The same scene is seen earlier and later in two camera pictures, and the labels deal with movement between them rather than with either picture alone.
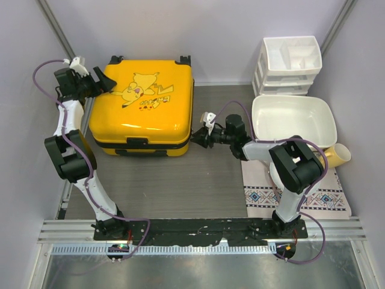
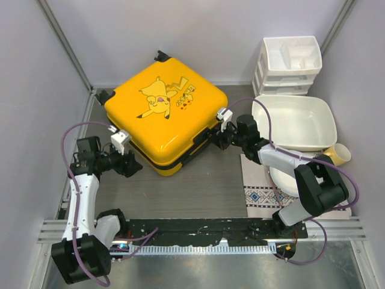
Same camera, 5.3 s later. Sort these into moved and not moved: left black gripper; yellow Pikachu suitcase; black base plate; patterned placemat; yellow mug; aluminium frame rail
Moved: yellow Pikachu suitcase; left black gripper
Not moved: black base plate; patterned placemat; yellow mug; aluminium frame rail
